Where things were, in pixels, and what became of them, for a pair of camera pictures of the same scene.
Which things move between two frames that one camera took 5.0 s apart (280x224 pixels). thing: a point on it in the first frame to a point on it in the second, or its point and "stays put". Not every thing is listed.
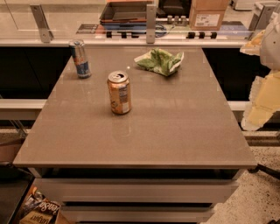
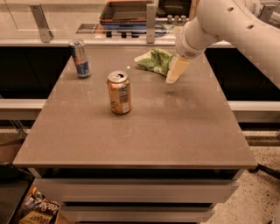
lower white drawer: x=136 y=213 stays put
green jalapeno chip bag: x=159 y=60 stays put
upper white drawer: x=138 y=189 stays put
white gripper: x=271 y=48 to x=186 y=46
